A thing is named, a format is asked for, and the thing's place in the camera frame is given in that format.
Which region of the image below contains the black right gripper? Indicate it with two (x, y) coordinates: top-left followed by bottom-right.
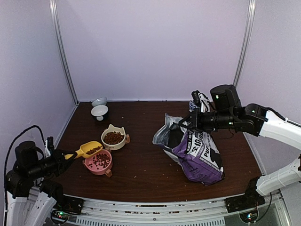
(179, 107), (236, 133)

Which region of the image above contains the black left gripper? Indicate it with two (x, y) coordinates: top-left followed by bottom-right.
(26, 148), (77, 180)

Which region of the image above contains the yellow plastic scoop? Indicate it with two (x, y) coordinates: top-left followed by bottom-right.
(65, 141), (103, 160)

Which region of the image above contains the brown kibble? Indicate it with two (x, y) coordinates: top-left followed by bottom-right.
(86, 146), (102, 155)

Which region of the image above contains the purple pet food bag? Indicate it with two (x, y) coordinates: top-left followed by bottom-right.
(152, 114), (225, 186)

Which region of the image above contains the pink cat-ear pet bowl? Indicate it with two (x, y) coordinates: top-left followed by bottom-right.
(83, 149), (113, 178)

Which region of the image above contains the cream cat-ear pet bowl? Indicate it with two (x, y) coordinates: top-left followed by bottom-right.
(101, 124), (130, 151)

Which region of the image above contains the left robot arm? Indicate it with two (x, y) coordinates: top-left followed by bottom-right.
(3, 141), (83, 226)

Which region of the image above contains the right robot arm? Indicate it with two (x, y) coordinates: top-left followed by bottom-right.
(178, 85), (301, 208)

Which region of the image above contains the blue white patterned bowl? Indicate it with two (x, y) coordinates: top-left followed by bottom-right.
(189, 100), (200, 112)

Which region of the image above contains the kibble in pink bowl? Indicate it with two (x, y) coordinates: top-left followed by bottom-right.
(89, 153), (111, 170)

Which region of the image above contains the kibble in cream bowl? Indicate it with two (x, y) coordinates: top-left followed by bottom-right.
(103, 131), (124, 145)

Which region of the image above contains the light grey-blue bowl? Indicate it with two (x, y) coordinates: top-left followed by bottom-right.
(91, 97), (107, 107)

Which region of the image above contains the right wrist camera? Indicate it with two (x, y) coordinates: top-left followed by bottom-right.
(191, 90), (211, 113)

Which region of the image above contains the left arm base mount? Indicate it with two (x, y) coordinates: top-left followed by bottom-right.
(50, 196), (84, 225)

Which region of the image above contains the black braided left cable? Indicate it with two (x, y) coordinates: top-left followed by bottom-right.
(3, 125), (47, 208)

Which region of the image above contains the front aluminium rail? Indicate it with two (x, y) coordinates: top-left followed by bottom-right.
(42, 194), (291, 226)

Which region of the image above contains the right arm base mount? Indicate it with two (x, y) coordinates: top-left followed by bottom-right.
(225, 194), (265, 224)

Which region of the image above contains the right aluminium frame post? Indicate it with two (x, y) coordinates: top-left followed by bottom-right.
(233, 0), (256, 88)

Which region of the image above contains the aluminium frame post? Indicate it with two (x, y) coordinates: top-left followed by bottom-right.
(49, 0), (79, 105)
(233, 0), (256, 88)

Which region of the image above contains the left aluminium frame post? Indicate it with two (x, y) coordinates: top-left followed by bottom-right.
(49, 0), (79, 105)

